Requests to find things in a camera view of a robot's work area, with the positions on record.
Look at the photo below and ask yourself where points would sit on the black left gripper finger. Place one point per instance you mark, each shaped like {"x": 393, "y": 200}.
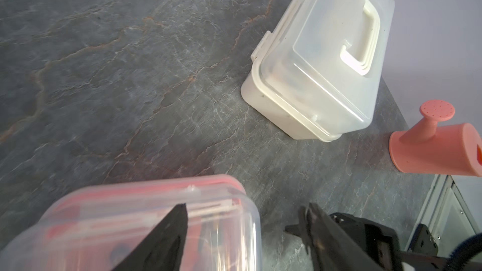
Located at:
{"x": 163, "y": 247}

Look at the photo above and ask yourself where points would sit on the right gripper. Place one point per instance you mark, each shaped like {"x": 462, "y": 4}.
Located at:
{"x": 344, "y": 242}

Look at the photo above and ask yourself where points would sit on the pink toolbox with clear lid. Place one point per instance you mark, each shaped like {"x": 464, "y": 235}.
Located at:
{"x": 95, "y": 228}

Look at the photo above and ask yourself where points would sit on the white toolbox with clear lid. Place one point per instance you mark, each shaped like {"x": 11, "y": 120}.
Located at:
{"x": 317, "y": 74}

